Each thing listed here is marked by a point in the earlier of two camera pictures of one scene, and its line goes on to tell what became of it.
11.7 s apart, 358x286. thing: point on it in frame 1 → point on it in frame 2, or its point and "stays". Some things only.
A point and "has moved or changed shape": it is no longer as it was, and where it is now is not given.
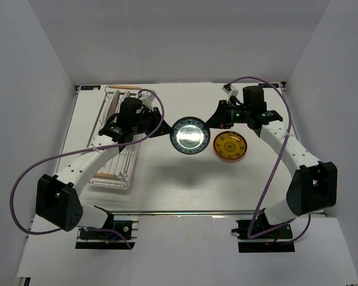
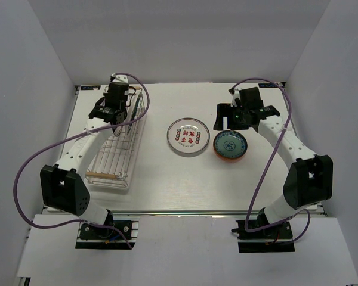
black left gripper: (157, 117) → (106, 96)
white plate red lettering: (111, 108) has moved or changed shape
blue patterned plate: (190, 135) → (230, 144)
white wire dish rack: (118, 172) stays
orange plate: (232, 159) stays
